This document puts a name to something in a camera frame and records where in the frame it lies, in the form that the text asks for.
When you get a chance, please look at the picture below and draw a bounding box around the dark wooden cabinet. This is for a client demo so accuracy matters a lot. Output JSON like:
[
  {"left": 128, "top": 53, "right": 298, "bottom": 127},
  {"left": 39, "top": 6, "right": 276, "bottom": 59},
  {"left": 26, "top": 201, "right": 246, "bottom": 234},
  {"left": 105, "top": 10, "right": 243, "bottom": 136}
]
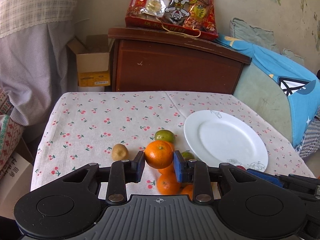
[{"left": 108, "top": 28, "right": 251, "bottom": 94}]

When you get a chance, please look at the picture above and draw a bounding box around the red snack gift bag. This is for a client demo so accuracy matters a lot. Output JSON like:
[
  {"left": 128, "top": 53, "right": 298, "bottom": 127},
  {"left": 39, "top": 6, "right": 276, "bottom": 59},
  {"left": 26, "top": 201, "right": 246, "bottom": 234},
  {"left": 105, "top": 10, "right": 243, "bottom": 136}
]
[{"left": 125, "top": 0, "right": 219, "bottom": 41}]

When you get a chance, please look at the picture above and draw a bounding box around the checked grey fabric cover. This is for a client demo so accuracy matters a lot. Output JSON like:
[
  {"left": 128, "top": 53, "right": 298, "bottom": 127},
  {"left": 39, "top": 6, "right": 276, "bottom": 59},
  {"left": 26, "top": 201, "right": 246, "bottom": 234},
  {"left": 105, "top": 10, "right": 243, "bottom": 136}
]
[{"left": 1, "top": 0, "right": 77, "bottom": 126}]

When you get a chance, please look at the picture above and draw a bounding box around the green sofa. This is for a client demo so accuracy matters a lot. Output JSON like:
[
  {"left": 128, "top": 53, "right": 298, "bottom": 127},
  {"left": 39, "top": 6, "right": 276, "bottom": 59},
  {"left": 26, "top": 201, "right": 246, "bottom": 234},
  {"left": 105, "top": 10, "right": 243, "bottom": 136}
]
[{"left": 229, "top": 17, "right": 306, "bottom": 147}]

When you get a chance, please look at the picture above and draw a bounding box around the large orange tangerine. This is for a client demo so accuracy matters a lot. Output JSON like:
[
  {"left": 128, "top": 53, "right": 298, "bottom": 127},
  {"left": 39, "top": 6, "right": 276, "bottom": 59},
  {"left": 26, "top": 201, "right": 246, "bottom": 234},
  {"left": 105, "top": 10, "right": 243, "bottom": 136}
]
[{"left": 144, "top": 140, "right": 173, "bottom": 169}]

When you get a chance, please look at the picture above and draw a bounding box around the open cardboard box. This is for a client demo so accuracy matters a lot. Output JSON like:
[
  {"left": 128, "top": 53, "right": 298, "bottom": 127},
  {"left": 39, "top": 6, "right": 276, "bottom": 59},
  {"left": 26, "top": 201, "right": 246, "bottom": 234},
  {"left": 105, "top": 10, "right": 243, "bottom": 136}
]
[{"left": 67, "top": 34, "right": 112, "bottom": 87}]

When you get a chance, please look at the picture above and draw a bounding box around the patterned red green cloth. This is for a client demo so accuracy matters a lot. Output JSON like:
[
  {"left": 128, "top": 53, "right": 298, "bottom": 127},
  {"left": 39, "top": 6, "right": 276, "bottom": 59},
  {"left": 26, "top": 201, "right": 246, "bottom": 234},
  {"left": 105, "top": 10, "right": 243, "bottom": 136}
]
[{"left": 0, "top": 89, "right": 24, "bottom": 177}]

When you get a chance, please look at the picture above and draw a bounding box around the cherry print tablecloth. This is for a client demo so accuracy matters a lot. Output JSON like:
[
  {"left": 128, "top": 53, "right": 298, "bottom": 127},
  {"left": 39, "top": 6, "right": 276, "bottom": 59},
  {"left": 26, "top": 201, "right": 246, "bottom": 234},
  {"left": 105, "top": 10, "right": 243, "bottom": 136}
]
[{"left": 31, "top": 92, "right": 312, "bottom": 190}]

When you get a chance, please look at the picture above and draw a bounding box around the small orange tangerine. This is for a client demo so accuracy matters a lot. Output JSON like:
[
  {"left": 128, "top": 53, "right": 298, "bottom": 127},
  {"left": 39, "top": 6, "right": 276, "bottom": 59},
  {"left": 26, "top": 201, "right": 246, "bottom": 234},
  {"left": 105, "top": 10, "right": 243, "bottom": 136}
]
[{"left": 158, "top": 163, "right": 175, "bottom": 174}]

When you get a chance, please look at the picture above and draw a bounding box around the white floral plate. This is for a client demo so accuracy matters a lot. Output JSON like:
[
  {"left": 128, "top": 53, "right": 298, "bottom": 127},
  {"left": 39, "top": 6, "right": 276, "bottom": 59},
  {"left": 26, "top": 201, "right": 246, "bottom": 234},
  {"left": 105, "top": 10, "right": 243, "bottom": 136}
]
[{"left": 184, "top": 110, "right": 268, "bottom": 172}]

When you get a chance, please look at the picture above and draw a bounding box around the red cherry tomato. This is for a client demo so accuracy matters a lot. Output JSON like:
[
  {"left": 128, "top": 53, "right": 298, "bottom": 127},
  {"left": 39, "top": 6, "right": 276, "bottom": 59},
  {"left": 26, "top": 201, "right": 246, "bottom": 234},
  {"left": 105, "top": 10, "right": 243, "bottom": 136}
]
[{"left": 236, "top": 165, "right": 246, "bottom": 171}]

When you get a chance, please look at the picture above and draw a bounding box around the white printed cardboard box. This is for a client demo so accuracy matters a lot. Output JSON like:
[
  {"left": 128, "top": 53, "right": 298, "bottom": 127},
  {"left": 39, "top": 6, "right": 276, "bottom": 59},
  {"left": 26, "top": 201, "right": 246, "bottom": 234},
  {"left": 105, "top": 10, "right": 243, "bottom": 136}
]
[{"left": 1, "top": 152, "right": 33, "bottom": 219}]

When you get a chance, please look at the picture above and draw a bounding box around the brown kiwi fruit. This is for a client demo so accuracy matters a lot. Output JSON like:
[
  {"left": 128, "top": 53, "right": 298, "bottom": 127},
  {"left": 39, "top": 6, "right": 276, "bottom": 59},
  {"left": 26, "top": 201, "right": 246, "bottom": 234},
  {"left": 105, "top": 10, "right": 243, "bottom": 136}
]
[{"left": 111, "top": 144, "right": 129, "bottom": 161}]

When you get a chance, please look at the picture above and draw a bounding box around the green citrus fruit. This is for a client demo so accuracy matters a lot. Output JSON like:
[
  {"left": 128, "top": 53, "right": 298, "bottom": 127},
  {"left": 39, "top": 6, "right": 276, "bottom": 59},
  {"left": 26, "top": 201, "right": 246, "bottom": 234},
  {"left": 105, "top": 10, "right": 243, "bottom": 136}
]
[
  {"left": 155, "top": 129, "right": 175, "bottom": 143},
  {"left": 181, "top": 151, "right": 195, "bottom": 161}
]

